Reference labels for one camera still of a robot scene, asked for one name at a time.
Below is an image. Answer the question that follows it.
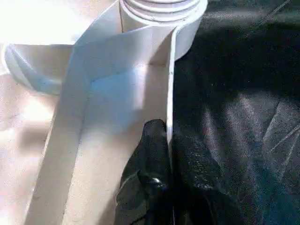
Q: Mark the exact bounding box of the white plastic table leg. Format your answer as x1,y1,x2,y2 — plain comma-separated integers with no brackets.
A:
119,0,209,26

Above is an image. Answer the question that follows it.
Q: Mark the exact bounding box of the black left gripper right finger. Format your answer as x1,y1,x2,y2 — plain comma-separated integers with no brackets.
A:
170,130,236,225

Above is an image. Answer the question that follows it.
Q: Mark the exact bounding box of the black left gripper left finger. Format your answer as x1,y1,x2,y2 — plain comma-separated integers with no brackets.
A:
114,118,174,225

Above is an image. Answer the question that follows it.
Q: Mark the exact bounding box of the white plastic table top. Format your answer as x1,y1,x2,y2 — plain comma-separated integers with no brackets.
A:
0,0,209,225

